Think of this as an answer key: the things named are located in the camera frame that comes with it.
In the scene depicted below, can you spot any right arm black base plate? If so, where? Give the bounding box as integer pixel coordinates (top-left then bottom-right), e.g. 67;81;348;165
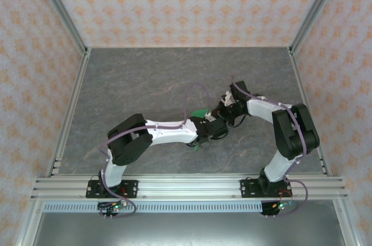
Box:
240;179;293;199

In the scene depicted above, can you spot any aluminium frame post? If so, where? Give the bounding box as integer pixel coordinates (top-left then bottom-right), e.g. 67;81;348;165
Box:
30;0;90;55
289;0;346;55

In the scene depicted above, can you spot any slotted grey cable duct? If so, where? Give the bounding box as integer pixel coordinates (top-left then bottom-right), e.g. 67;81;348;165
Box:
42;201;341;215

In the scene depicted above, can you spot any green paper sheet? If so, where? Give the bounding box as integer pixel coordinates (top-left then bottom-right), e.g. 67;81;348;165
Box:
192;108;209;152

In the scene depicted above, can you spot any aluminium frame leg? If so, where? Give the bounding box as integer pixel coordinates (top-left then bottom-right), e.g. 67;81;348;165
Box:
15;199;45;246
332;199;361;246

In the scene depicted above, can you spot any grey metal shelf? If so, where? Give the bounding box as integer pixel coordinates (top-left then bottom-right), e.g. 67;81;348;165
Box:
27;212;351;246

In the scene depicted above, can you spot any aluminium side rail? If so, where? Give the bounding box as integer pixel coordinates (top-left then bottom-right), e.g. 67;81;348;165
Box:
45;47;92;177
287;47;332;177

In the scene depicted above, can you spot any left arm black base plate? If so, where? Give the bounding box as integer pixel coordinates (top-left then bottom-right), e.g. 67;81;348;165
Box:
85;180;139;199

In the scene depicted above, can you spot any long aluminium mounting rail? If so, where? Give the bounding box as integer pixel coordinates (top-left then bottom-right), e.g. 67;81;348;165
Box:
30;173;349;200

